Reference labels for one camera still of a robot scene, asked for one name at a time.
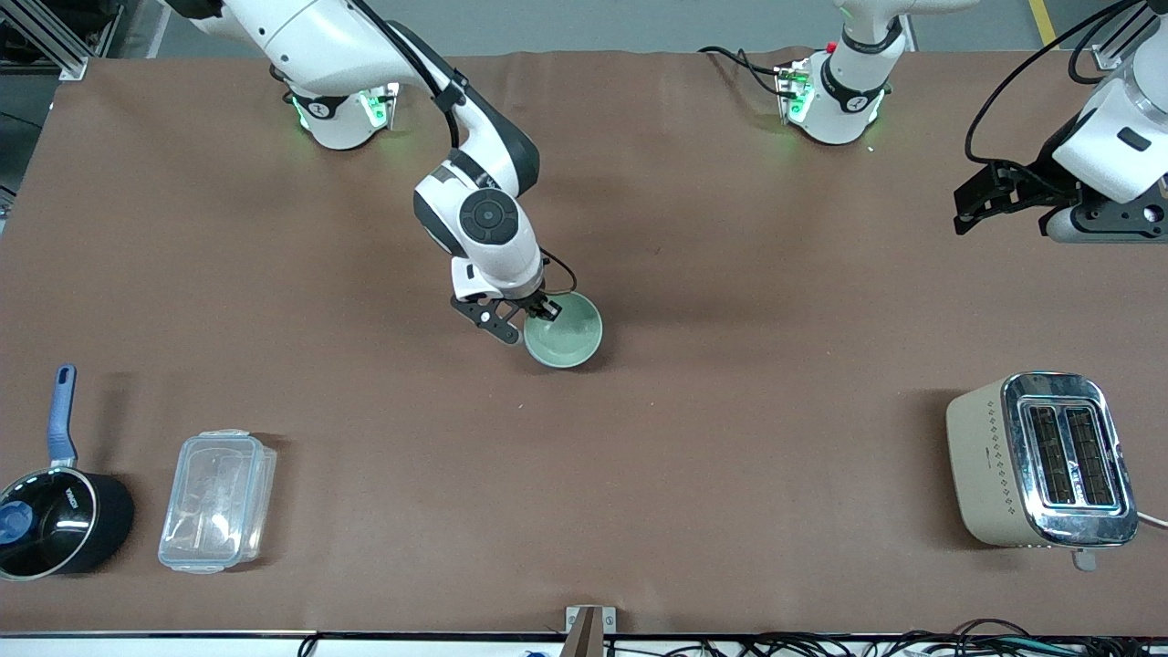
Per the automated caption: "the green bowl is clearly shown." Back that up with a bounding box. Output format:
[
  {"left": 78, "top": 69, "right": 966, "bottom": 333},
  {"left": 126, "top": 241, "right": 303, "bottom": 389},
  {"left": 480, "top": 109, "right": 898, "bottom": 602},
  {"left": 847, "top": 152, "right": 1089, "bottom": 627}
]
[{"left": 522, "top": 292, "right": 604, "bottom": 370}]

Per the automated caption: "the cream and chrome toaster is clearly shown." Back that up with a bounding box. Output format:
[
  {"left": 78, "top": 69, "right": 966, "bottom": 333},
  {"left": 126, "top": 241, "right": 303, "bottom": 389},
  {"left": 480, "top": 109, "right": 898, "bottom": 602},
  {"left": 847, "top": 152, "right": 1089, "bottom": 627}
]
[{"left": 945, "top": 371, "right": 1140, "bottom": 572}]

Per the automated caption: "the clear plastic food container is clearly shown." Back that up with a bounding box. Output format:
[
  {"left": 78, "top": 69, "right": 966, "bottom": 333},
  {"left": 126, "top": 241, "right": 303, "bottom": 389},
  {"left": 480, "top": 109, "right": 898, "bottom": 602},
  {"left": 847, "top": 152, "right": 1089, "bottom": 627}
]
[{"left": 158, "top": 429, "right": 277, "bottom": 575}]

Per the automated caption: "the glass lid with blue knob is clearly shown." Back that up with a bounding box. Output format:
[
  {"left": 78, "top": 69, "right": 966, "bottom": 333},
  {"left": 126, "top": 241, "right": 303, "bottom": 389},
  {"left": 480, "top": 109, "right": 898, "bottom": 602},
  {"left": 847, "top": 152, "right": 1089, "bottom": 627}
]
[{"left": 0, "top": 470, "right": 98, "bottom": 579}]

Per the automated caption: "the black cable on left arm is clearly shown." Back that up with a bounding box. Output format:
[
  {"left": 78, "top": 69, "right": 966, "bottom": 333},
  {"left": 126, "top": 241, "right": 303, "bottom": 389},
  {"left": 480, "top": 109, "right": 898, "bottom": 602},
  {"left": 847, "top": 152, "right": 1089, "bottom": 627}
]
[{"left": 965, "top": 0, "right": 1146, "bottom": 167}]

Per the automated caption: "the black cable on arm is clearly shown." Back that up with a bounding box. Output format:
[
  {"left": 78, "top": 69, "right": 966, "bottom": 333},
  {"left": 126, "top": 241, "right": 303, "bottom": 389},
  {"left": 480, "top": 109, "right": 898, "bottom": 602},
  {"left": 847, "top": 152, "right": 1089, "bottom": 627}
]
[
  {"left": 347, "top": 0, "right": 468, "bottom": 149},
  {"left": 965, "top": 0, "right": 1146, "bottom": 167}
]

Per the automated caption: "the aluminium frame profile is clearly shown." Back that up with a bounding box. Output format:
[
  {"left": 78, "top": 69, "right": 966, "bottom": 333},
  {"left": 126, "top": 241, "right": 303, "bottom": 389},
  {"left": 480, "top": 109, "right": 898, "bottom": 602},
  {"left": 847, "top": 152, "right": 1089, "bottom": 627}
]
[
  {"left": 0, "top": 0, "right": 124, "bottom": 81},
  {"left": 1090, "top": 0, "right": 1168, "bottom": 72}
]

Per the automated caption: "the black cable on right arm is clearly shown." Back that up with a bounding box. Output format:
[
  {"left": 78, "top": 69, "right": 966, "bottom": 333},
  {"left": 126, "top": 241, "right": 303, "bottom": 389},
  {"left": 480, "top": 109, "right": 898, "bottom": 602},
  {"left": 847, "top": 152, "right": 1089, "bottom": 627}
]
[{"left": 347, "top": 0, "right": 468, "bottom": 149}]

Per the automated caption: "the black cable at arm base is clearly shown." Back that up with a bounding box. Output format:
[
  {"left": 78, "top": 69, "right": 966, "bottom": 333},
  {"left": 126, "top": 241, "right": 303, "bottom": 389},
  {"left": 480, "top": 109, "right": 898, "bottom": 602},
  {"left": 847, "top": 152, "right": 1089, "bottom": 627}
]
[{"left": 698, "top": 46, "right": 787, "bottom": 98}]

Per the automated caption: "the metal mount bracket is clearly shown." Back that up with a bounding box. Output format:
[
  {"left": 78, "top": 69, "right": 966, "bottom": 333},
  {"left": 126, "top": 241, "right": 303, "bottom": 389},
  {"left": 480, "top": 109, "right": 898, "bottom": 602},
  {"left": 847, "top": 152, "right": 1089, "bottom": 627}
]
[{"left": 565, "top": 605, "right": 618, "bottom": 657}]

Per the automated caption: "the black saucepan with blue handle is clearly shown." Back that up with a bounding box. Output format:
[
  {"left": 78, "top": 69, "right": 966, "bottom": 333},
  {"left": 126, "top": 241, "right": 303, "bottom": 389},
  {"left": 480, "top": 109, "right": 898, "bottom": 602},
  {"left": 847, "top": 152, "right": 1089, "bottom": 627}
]
[{"left": 0, "top": 365, "right": 136, "bottom": 581}]

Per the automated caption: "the black cable bundle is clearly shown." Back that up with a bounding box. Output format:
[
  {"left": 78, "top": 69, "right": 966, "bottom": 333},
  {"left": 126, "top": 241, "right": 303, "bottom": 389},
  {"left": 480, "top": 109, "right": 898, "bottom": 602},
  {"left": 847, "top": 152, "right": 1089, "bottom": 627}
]
[{"left": 666, "top": 619, "right": 1168, "bottom": 657}]

